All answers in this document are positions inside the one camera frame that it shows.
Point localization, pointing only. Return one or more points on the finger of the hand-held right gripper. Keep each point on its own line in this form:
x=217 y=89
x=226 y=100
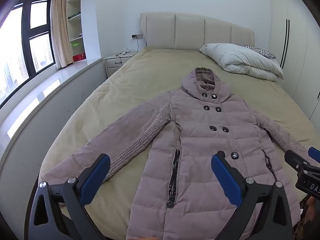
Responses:
x=293 y=158
x=314 y=153

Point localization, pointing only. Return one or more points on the white nightstand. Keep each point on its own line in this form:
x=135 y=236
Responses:
x=113 y=63

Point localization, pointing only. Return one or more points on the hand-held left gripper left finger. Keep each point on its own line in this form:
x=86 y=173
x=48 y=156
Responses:
x=96 y=180

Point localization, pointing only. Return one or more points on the beige curtain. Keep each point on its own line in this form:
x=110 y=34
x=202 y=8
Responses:
x=61 y=30

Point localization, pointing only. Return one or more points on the bed with beige sheet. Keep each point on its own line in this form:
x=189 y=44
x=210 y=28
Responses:
x=130 y=85

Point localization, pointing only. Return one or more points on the black framed window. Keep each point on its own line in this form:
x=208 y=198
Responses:
x=25 y=40

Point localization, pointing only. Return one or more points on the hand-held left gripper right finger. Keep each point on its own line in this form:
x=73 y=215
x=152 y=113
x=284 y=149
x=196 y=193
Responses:
x=226 y=177

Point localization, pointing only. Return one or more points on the white folded duvet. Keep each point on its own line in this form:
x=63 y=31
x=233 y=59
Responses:
x=245 y=57

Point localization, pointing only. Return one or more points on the wall power socket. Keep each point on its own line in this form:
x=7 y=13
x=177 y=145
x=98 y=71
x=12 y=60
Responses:
x=137 y=36

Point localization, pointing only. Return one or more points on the mauve hooded puffer coat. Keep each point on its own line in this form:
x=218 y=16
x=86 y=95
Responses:
x=200 y=130

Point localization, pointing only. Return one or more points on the beige padded headboard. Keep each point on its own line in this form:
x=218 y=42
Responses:
x=190 y=30

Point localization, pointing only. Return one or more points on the zebra print pillow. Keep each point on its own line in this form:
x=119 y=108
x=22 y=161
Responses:
x=265 y=53

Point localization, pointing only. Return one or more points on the red box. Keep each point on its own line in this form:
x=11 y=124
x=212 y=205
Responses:
x=78 y=57

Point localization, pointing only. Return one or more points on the white window sill bench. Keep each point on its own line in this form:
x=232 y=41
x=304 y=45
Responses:
x=37 y=100

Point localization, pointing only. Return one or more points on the green box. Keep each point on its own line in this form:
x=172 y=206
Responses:
x=76 y=45

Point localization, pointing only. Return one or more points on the white open shelf unit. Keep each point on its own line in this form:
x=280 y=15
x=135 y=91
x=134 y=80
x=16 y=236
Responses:
x=75 y=25

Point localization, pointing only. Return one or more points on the white wardrobe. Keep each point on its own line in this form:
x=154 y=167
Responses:
x=295 y=55

